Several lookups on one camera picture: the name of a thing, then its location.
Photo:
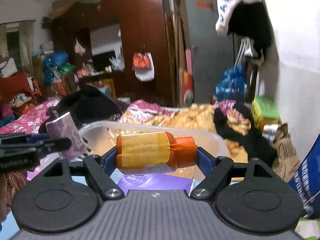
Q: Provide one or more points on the grey metal door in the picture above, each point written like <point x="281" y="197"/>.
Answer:
<point x="211" y="54"/>

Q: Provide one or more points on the blue tote bag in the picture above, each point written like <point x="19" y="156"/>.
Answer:
<point x="306" y="182"/>

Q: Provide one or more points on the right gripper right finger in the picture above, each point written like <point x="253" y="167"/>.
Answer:
<point x="216" y="172"/>

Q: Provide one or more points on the purple tissue pack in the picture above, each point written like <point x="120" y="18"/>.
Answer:
<point x="151" y="182"/>

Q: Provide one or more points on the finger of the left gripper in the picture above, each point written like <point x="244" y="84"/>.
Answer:
<point x="22" y="138"/>
<point x="43" y="147"/>

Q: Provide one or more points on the orange white hanging bag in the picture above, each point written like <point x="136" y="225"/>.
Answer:
<point x="142" y="65"/>

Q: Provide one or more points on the pink floral blanket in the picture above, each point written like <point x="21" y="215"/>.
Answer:
<point x="32" y="120"/>

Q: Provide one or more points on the green white bag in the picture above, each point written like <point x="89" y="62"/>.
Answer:
<point x="308" y="229"/>

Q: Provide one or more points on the black clothing pile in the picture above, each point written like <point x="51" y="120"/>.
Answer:
<point x="87" y="105"/>

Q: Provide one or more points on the white black hanging jacket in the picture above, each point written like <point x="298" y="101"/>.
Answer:
<point x="246" y="18"/>

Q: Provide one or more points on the white plastic basket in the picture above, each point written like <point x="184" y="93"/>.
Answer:
<point x="101" y="136"/>

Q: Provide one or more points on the dark red wooden wardrobe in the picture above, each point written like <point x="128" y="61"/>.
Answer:
<point x="145" y="28"/>

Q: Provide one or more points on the black television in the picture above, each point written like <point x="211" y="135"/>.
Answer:
<point x="101" y="61"/>

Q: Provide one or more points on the green yellow box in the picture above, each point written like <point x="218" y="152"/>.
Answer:
<point x="264" y="112"/>

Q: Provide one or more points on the blue plastic bag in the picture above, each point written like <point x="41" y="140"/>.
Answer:
<point x="233" y="85"/>

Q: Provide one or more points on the brown paper bag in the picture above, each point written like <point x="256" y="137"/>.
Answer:
<point x="287" y="161"/>

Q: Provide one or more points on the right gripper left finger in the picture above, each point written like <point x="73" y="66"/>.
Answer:
<point x="98" y="172"/>

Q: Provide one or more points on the beige curtain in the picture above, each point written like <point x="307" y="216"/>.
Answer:
<point x="19" y="59"/>

